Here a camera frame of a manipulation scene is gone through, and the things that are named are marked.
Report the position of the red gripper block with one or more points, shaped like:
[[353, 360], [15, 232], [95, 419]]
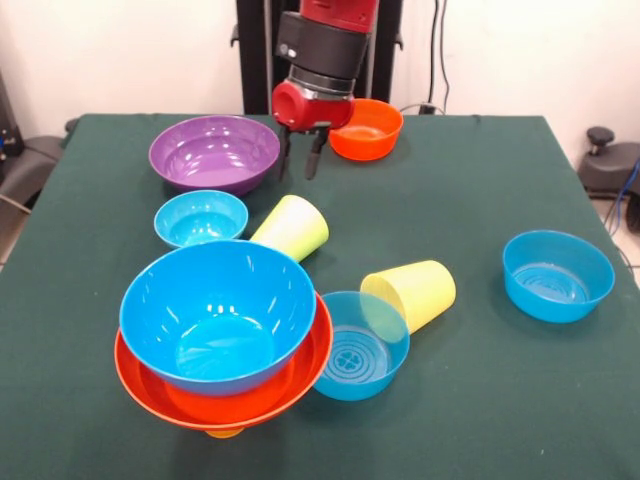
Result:
[[320, 112]]

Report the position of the large deep blue bowl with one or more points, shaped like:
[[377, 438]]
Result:
[[215, 300]]

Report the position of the yellow cup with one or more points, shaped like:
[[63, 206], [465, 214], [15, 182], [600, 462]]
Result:
[[425, 290]]

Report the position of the large orange bowl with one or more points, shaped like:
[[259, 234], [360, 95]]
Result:
[[225, 412]]

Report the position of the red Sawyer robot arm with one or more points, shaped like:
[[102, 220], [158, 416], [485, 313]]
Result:
[[325, 45]]

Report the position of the green cup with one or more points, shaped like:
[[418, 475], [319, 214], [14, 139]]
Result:
[[295, 225]]

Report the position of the small red-orange bowl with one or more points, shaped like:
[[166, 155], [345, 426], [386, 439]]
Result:
[[370, 142]]

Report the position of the purple bowl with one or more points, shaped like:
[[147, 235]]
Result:
[[215, 155]]

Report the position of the small light blue bowl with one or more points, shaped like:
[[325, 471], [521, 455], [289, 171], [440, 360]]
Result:
[[200, 220]]

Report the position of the dark green table cloth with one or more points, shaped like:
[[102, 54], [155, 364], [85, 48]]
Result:
[[100, 300]]

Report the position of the orange cup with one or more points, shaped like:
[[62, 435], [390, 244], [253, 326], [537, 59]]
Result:
[[225, 433]]

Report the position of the black equipment box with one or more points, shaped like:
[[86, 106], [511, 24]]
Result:
[[7, 120]]

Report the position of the black pedestal foot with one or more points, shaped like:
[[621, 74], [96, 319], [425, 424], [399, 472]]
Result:
[[610, 170], [30, 165]]

